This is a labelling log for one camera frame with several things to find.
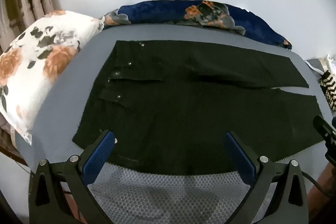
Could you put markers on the black white striped cloth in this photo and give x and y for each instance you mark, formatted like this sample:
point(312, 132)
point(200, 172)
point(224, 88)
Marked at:
point(329, 90)

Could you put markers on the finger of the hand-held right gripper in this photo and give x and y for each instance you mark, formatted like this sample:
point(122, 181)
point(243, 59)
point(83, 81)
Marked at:
point(323, 127)

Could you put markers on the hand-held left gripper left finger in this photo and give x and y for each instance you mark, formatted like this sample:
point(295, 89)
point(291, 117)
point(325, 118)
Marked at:
point(101, 153)

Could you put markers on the navy floral blanket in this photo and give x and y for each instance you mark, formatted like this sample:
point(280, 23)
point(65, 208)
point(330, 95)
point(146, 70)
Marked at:
point(157, 12)

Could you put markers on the white floral pillow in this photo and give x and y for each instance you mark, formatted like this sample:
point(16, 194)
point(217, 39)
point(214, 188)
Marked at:
point(39, 56)

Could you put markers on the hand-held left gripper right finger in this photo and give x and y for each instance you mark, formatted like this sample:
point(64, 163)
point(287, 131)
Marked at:
point(240, 154)

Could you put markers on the wooden bed frame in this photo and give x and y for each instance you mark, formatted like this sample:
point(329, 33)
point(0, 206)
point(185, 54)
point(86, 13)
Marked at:
point(325, 203)

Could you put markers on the black pants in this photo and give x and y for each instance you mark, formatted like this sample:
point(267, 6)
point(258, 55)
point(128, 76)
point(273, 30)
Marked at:
point(170, 113)

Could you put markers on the grey mesh bed mattress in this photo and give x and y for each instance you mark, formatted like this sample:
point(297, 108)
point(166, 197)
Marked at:
point(65, 108)

